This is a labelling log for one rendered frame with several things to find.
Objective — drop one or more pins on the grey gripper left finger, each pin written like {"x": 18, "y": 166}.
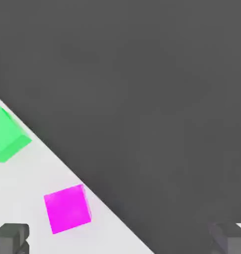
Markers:
{"x": 9, "y": 240}

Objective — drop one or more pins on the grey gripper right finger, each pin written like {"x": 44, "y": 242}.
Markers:
{"x": 231, "y": 241}

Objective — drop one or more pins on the small magenta cube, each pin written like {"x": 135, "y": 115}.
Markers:
{"x": 67, "y": 209}

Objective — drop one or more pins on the small green cube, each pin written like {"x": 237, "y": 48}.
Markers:
{"x": 7, "y": 135}

